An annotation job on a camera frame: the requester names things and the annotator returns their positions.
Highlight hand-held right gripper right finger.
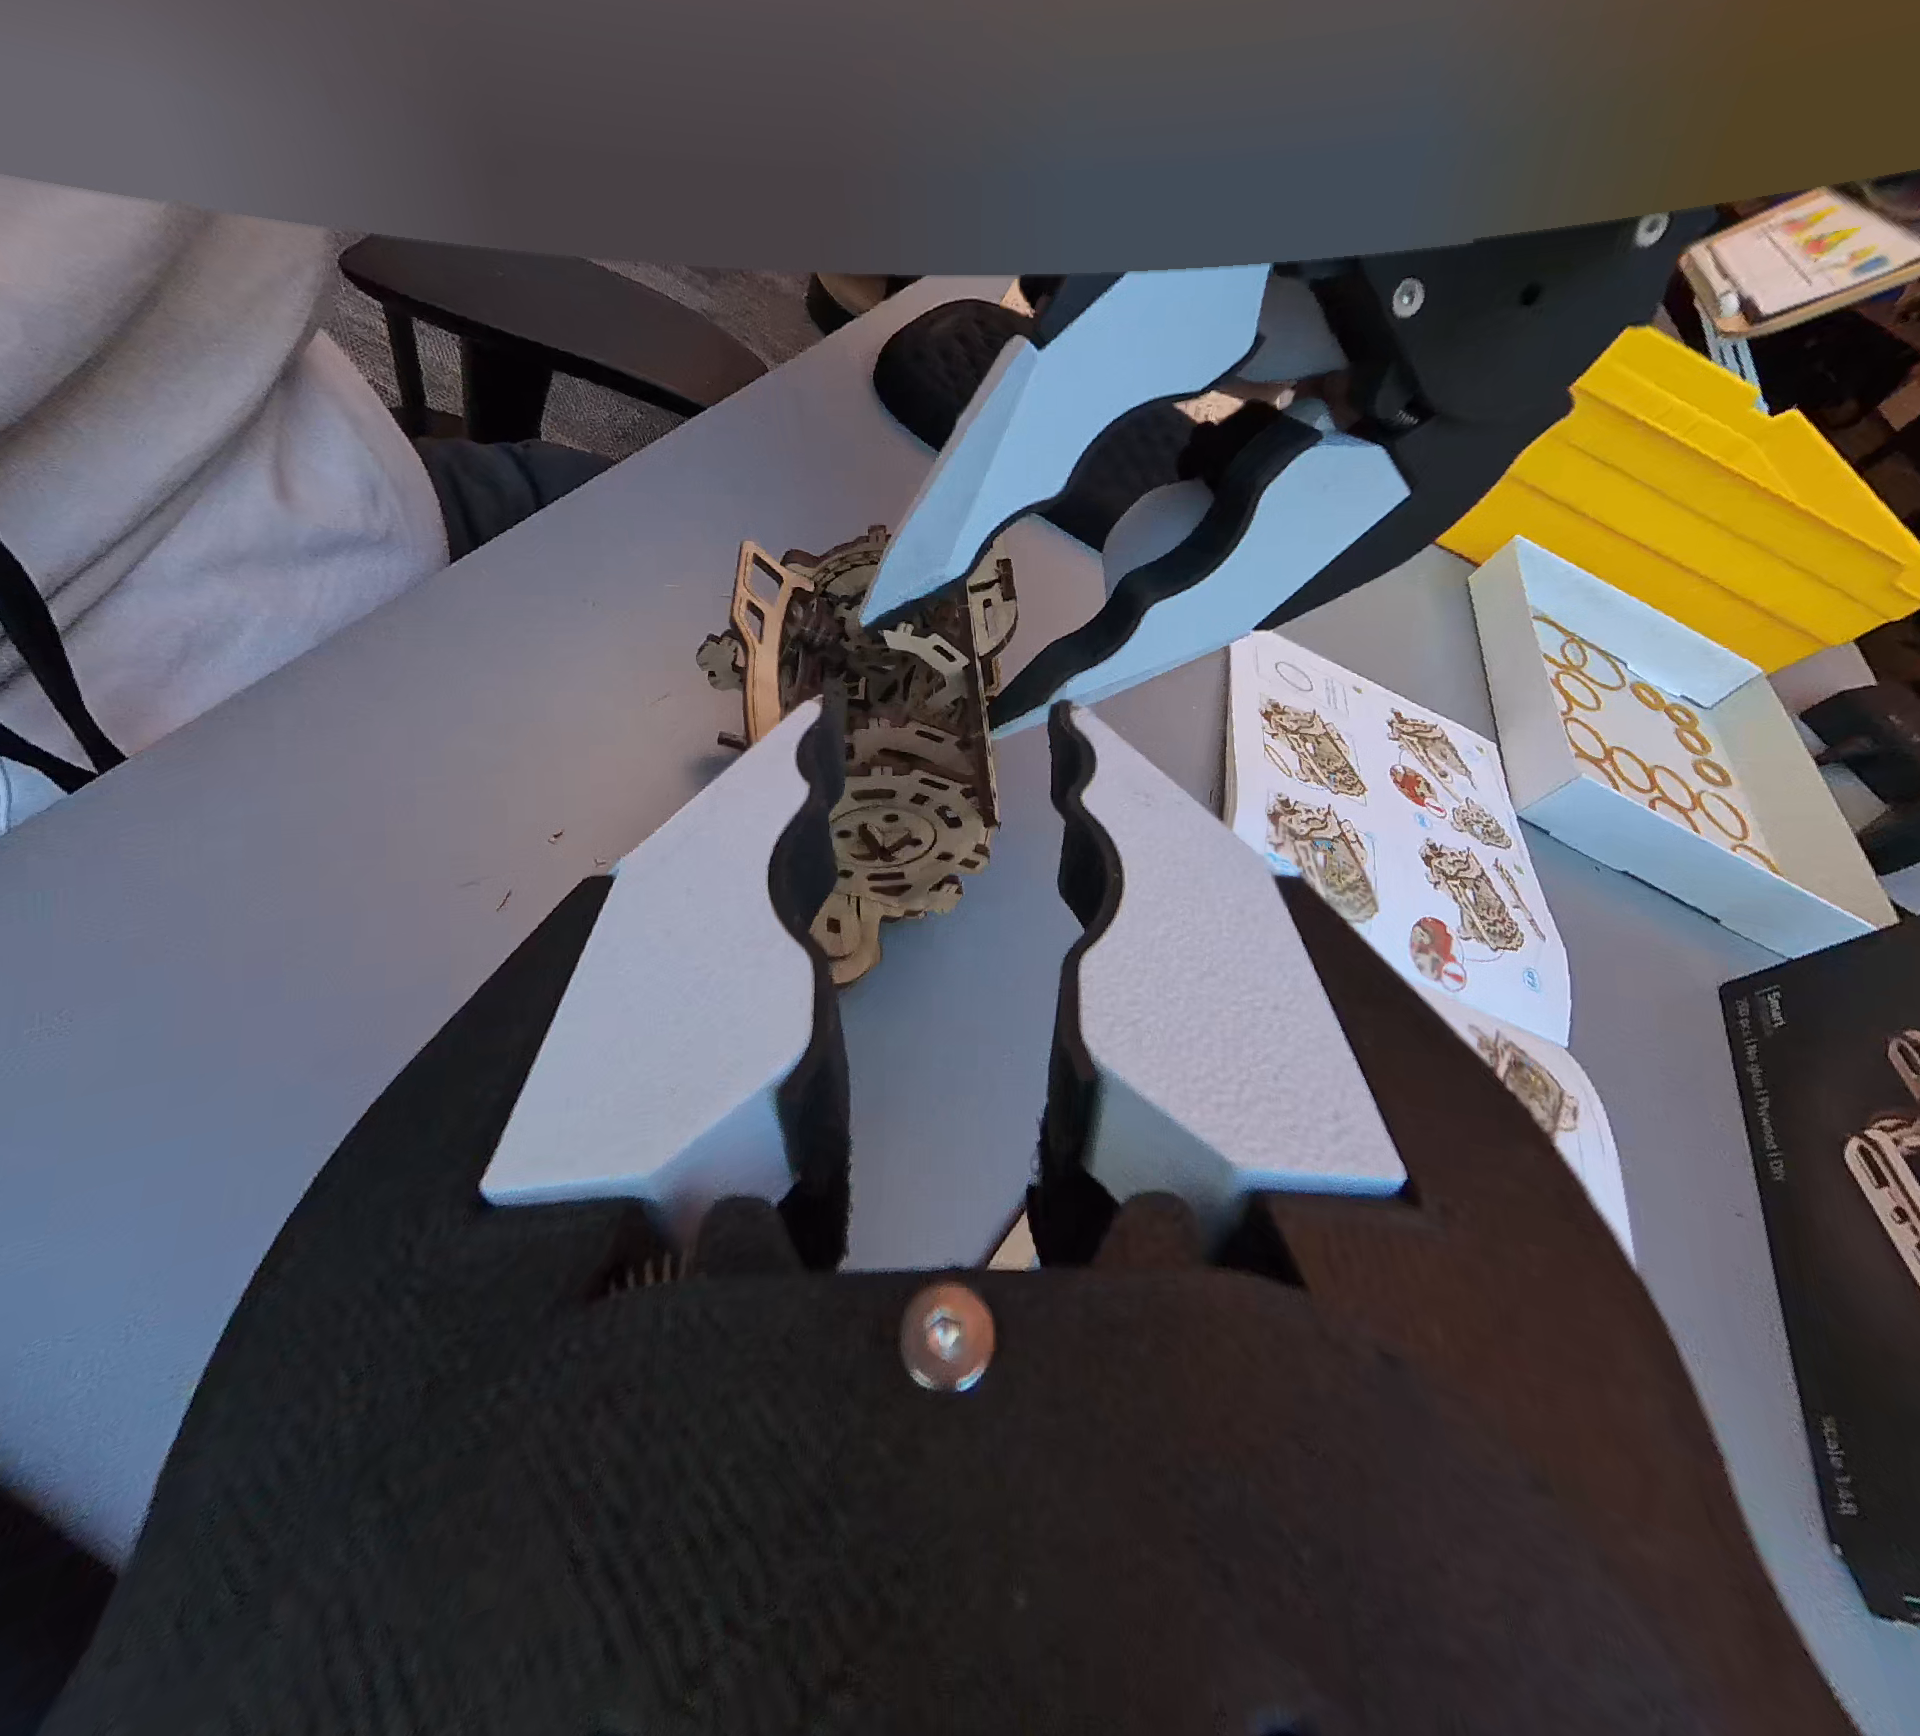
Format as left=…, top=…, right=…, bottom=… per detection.
left=1025, top=699, right=1412, bottom=1269

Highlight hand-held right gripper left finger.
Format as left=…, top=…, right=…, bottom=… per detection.
left=479, top=697, right=854, bottom=1269

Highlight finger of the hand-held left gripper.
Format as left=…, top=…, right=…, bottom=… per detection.
left=989, top=421, right=1415, bottom=736
left=857, top=261, right=1278, bottom=632

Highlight wooden mechanical model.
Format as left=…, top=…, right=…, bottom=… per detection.
left=696, top=528, right=1022, bottom=988

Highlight grey desk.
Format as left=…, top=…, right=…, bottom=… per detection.
left=0, top=271, right=1920, bottom=1736

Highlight yellow plastic bin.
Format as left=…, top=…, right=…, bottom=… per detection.
left=1434, top=325, right=1920, bottom=676

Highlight white instruction booklet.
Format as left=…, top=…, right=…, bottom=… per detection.
left=1223, top=630, right=1638, bottom=1266

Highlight clipboard with printed sheet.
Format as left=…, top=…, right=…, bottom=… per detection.
left=1675, top=181, right=1920, bottom=338

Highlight white cardboard box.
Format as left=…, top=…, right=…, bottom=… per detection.
left=1465, top=535, right=1900, bottom=962

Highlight pile of tan rubber bands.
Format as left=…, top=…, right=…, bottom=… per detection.
left=1543, top=618, right=1788, bottom=875

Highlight black office chair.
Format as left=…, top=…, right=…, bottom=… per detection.
left=338, top=236, right=751, bottom=448

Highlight person's dark trousers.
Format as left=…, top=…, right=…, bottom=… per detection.
left=408, top=433, right=619, bottom=564

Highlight black plastic object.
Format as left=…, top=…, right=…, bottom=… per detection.
left=1795, top=682, right=1920, bottom=875

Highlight black product box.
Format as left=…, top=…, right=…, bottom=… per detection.
left=1720, top=922, right=1920, bottom=1627

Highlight person in grey hoodie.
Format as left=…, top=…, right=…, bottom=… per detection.
left=0, top=176, right=452, bottom=837

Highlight black lanyard strap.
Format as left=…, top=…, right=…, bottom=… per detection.
left=0, top=542, right=130, bottom=793

